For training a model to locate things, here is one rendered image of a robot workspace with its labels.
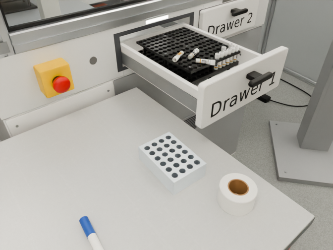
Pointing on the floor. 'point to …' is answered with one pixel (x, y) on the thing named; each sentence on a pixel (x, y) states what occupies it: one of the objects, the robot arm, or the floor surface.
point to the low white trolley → (129, 187)
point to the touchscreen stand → (308, 137)
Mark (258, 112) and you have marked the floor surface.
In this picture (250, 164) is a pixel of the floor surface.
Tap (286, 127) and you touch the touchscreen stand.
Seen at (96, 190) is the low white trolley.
